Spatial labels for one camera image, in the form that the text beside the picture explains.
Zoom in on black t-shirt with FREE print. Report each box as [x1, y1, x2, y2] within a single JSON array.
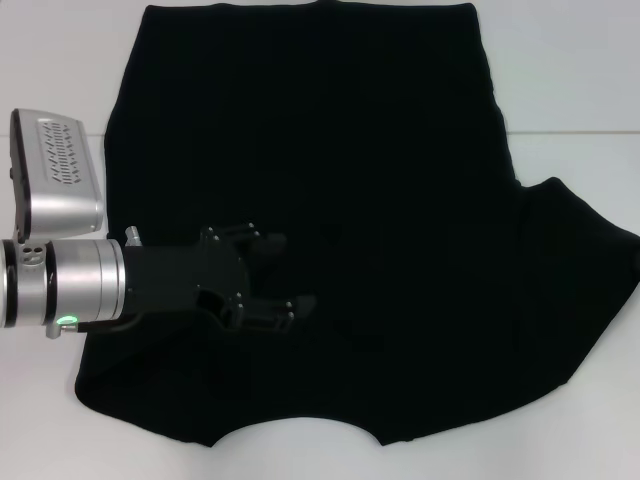
[[73, 0, 640, 447]]

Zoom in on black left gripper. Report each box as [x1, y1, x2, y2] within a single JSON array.
[[122, 221, 318, 336]]

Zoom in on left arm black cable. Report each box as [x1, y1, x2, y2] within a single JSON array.
[[47, 312, 149, 339]]

